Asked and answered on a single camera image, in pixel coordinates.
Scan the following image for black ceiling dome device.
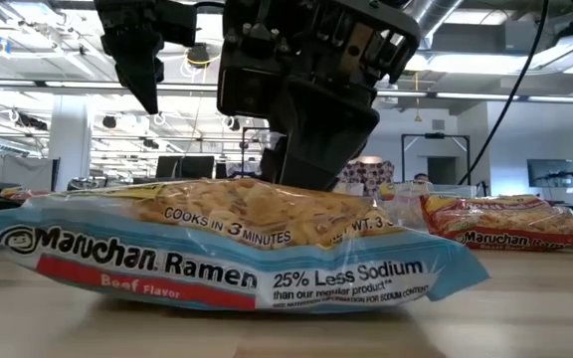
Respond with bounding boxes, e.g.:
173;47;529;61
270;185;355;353
186;42;213;70

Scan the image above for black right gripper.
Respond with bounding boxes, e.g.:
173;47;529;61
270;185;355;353
221;0;422;193

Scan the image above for black and silver pot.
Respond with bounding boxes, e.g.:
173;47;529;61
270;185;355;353
66;177;101;193

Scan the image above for dark wall screen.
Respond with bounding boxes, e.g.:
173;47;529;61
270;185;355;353
526;158;573;189

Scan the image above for white pillar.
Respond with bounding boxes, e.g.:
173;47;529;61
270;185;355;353
47;93;93;193

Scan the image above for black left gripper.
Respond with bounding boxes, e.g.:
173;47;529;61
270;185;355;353
95;0;198;115

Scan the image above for slanted silver ceiling duct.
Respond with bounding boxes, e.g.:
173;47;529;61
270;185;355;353
405;0;467;36

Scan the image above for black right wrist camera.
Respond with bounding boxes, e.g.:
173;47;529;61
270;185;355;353
216;63;290;119

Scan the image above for black computer monitor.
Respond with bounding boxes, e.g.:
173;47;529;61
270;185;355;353
155;155;184;180
181;155;216;181

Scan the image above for yellow hanging cord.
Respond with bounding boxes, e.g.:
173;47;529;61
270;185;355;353
413;71;423;123

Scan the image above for patterned hanging cloth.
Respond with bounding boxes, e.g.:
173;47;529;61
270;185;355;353
338;159;396;198

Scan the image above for grey cubicle partition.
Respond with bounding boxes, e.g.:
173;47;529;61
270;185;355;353
0;154;54;190

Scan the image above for black rectangular frame stand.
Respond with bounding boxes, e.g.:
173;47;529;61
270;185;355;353
400;132;472;186
241;126;268;178

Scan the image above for long ceiling light bar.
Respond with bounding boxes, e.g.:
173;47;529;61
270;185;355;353
0;77;573;105

